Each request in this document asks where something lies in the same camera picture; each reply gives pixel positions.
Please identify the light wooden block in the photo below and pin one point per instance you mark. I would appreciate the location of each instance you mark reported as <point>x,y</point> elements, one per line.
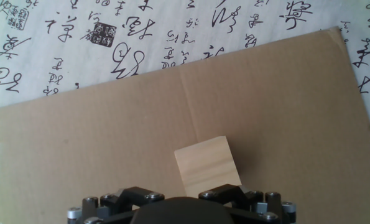
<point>206,166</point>

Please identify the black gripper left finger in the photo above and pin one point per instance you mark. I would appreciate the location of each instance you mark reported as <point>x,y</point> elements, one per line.
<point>110,205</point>

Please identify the white calligraphy print cloth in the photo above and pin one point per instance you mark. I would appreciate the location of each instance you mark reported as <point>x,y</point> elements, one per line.
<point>79,46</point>

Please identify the brown cardboard sheet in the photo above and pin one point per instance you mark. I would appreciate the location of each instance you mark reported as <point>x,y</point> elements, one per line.
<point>110,140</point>

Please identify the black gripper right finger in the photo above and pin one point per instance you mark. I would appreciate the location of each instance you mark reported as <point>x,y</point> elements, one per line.
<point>259,203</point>

